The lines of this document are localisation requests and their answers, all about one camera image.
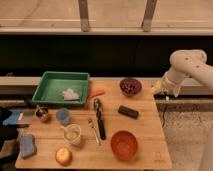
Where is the metal window post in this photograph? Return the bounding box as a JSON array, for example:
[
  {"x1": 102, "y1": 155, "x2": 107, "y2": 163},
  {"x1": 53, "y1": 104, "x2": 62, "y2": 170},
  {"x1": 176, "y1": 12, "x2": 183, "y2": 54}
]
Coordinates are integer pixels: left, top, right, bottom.
[
  {"x1": 78, "y1": 0, "x2": 90, "y2": 32},
  {"x1": 141, "y1": 0, "x2": 157, "y2": 32}
]

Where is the small metal pot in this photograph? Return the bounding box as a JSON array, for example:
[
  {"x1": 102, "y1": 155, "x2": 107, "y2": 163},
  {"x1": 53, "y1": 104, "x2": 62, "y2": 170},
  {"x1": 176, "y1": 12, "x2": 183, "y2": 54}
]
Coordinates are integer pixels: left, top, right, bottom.
[{"x1": 35, "y1": 106, "x2": 50, "y2": 123}]

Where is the orange plastic bowl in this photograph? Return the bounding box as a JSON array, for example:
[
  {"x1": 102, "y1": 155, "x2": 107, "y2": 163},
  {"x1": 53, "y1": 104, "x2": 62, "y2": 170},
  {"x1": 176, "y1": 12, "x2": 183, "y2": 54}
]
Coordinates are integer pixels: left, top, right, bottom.
[{"x1": 110, "y1": 130, "x2": 138, "y2": 161}]

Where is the blue plastic cup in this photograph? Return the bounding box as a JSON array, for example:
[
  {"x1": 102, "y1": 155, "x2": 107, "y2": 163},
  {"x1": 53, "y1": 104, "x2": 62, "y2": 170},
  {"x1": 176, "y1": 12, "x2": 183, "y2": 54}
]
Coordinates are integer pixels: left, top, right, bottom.
[{"x1": 56, "y1": 108, "x2": 70, "y2": 125}]

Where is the left metal window post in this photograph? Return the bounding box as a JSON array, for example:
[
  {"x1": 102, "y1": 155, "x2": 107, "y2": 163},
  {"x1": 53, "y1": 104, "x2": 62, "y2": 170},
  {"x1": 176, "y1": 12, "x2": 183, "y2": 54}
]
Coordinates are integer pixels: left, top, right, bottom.
[{"x1": 78, "y1": 0, "x2": 90, "y2": 32}]

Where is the clear measuring cup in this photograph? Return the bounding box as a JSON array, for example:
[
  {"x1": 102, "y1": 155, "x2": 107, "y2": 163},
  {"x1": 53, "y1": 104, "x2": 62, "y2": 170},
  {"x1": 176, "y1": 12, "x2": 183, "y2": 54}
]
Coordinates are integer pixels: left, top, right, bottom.
[{"x1": 61, "y1": 124, "x2": 81, "y2": 146}]

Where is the round bread roll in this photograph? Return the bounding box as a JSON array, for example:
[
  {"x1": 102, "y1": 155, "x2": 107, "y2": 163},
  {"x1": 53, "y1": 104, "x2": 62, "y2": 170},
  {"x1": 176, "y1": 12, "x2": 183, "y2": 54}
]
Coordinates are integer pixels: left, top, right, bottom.
[{"x1": 55, "y1": 147, "x2": 72, "y2": 166}]

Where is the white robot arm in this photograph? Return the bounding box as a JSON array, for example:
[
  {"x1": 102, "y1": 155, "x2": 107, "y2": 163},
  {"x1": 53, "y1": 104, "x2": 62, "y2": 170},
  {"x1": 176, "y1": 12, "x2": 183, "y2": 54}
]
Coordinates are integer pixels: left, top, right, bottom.
[{"x1": 151, "y1": 49, "x2": 213, "y2": 171}]

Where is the green plastic tray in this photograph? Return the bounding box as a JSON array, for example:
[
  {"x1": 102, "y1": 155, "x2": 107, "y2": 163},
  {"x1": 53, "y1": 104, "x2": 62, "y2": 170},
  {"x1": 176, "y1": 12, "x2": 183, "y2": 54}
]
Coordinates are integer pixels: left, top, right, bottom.
[{"x1": 32, "y1": 71, "x2": 90, "y2": 106}]

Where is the metal fork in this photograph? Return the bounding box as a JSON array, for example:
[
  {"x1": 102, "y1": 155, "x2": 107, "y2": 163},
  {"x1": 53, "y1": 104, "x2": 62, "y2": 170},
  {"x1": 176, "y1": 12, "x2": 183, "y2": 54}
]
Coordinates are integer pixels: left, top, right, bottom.
[{"x1": 88, "y1": 118, "x2": 101, "y2": 146}]

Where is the black rectangular block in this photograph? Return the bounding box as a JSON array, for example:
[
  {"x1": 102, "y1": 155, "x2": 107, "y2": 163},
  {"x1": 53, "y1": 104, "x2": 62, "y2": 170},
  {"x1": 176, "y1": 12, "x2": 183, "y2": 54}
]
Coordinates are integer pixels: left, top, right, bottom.
[{"x1": 118, "y1": 106, "x2": 139, "y2": 119}]

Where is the blue cloth at left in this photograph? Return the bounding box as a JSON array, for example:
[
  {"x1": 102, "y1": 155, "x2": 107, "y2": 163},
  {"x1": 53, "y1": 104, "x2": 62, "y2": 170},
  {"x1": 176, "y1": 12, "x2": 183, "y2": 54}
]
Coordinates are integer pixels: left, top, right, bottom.
[{"x1": 3, "y1": 109, "x2": 23, "y2": 126}]

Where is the white crumpled cloth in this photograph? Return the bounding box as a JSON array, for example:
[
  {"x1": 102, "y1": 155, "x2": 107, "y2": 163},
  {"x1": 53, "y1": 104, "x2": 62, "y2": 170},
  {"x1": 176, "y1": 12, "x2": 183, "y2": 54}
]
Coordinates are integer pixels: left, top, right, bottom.
[{"x1": 62, "y1": 89, "x2": 80, "y2": 101}]

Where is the right metal window post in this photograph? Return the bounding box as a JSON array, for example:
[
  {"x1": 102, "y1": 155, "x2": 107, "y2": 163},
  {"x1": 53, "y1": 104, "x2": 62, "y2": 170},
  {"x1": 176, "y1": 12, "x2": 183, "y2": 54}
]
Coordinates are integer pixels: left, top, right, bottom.
[{"x1": 141, "y1": 0, "x2": 157, "y2": 32}]

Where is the blue sponge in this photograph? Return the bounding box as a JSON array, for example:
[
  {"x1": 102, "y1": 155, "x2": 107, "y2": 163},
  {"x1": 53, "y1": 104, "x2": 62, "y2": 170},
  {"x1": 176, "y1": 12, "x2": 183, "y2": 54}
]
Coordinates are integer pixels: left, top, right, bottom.
[{"x1": 19, "y1": 134, "x2": 37, "y2": 159}]

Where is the dark purple bowl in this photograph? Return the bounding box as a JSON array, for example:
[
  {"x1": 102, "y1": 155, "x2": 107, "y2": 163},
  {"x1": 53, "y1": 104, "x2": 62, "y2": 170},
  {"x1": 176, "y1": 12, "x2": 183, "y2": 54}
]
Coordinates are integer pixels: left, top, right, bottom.
[{"x1": 120, "y1": 78, "x2": 142, "y2": 97}]

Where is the orange carrot toy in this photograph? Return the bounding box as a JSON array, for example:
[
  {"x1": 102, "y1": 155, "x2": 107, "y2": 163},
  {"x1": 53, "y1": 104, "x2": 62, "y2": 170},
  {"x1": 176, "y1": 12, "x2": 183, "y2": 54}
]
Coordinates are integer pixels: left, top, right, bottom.
[{"x1": 88, "y1": 91, "x2": 105, "y2": 99}]

